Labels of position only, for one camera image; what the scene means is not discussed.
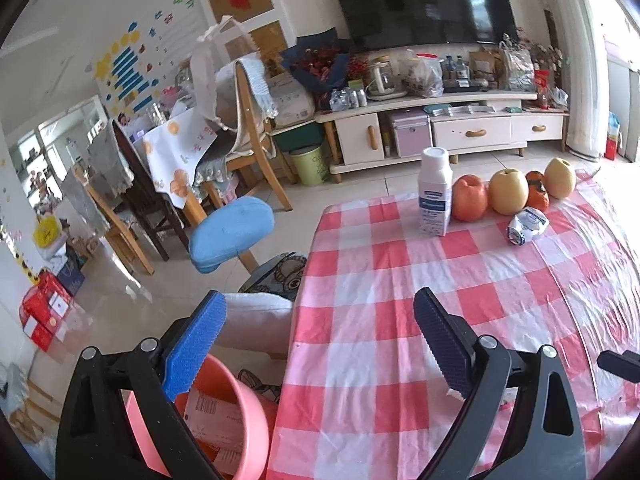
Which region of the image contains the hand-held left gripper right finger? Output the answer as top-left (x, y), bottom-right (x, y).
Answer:
top-left (413, 287), bottom-right (588, 480)

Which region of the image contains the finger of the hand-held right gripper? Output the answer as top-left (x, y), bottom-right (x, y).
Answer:
top-left (596, 350), bottom-right (640, 386)

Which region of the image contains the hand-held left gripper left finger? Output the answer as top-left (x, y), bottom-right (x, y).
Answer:
top-left (55, 289), bottom-right (228, 480)

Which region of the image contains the grey wet wipes packet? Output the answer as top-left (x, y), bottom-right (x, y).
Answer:
top-left (182, 390), bottom-right (246, 453)
top-left (212, 447), bottom-right (246, 478)

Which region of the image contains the pink plastic bucket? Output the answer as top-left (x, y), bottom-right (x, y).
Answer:
top-left (122, 352), bottom-right (273, 480)

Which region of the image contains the person's leg in white trousers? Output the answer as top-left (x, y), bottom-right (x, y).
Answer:
top-left (215, 292), bottom-right (296, 361)

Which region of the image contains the red white checkered tablecloth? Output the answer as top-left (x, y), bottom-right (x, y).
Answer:
top-left (265, 170), bottom-right (640, 480)

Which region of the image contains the white blue crumpled wrapper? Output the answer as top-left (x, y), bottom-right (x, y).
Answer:
top-left (506, 206), bottom-right (550, 247)

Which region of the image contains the red orange apple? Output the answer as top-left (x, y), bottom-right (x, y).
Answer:
top-left (451, 174), bottom-right (488, 222)

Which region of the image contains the white bottle blue label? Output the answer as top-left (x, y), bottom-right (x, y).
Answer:
top-left (418, 147), bottom-right (454, 237)

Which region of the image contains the stack of red gift boxes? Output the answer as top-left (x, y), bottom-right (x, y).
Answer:
top-left (20, 272), bottom-right (76, 351)

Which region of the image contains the wooden chair with grey cloth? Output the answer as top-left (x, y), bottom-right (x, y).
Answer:
top-left (70, 165), bottom-right (156, 276)

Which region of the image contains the yellow pear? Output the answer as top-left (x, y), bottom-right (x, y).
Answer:
top-left (544, 157), bottom-right (577, 200)
top-left (488, 168), bottom-right (530, 216)

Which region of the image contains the tangerine with green leaf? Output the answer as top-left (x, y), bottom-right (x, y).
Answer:
top-left (526, 182), bottom-right (551, 212)

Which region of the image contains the dark wooden chair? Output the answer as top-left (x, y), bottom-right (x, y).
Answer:
top-left (111, 117), bottom-right (176, 261)

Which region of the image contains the yellow plastic bag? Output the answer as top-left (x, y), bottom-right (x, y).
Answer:
top-left (32, 215), bottom-right (63, 248)

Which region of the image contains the white orange print cloth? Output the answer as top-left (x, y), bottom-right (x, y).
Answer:
top-left (142, 107), bottom-right (218, 208)

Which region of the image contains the pink storage box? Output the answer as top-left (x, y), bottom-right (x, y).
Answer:
top-left (387, 108), bottom-right (433, 158)

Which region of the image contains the white television cabinet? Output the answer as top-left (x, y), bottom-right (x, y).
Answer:
top-left (315, 90), bottom-right (571, 183)

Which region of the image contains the green waste bin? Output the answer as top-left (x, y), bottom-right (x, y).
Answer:
top-left (289, 144), bottom-right (331, 186)

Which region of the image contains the red paper bag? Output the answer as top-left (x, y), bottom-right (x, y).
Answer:
top-left (604, 112), bottom-right (623, 161)

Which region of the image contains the pack of small bottles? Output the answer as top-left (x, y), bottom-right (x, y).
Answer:
top-left (329, 87), bottom-right (368, 111)

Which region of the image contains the clear plastic bag of goods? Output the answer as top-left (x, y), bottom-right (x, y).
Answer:
top-left (400, 50), bottom-right (446, 98)

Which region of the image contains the white printed box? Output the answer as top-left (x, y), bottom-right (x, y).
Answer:
top-left (270, 72), bottom-right (317, 128)

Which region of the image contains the glass kettle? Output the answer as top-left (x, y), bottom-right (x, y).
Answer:
top-left (365, 57), bottom-right (408, 101)

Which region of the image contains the red packet on cabinet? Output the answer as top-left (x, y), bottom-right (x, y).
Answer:
top-left (534, 67), bottom-right (551, 108)

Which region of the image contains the pale green lace towel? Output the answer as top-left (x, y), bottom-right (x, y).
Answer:
top-left (235, 56), bottom-right (278, 118)

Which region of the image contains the white hanging plastic bag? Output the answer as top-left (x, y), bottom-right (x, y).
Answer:
top-left (190, 15), bottom-right (251, 126)

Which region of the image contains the white printed plastic bag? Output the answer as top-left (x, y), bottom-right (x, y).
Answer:
top-left (497, 40), bottom-right (537, 93)

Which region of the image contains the beige curtain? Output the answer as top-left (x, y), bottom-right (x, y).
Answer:
top-left (545, 0), bottom-right (611, 161)

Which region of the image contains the dark wrapped flower bouquet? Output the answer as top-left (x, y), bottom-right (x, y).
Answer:
top-left (279, 37), bottom-right (353, 96)

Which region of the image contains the black television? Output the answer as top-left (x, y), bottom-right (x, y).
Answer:
top-left (324, 0), bottom-right (518, 53)

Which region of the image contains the colourful wall sticker chart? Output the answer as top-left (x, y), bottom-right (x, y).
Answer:
top-left (95, 30), bottom-right (161, 116)

